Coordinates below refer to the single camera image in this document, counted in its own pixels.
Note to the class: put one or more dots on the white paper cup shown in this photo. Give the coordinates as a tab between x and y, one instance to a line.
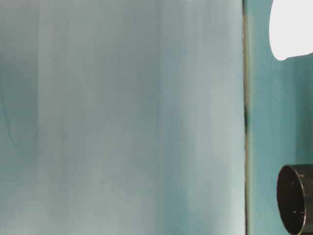
291	28

